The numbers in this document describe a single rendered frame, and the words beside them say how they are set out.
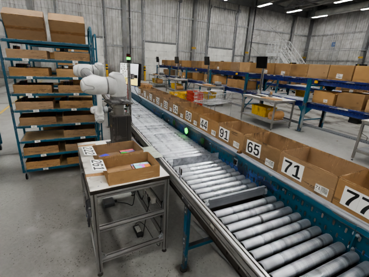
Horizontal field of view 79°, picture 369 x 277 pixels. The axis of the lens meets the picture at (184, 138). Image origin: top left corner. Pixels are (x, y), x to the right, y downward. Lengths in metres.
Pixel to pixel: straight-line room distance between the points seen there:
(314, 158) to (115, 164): 1.52
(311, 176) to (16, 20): 3.28
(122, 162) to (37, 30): 2.08
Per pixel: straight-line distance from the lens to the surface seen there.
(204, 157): 2.06
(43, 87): 3.35
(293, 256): 1.32
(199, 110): 3.00
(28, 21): 3.38
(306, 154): 1.90
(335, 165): 1.82
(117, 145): 2.20
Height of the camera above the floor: 1.58
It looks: 19 degrees down
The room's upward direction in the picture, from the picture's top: 3 degrees clockwise
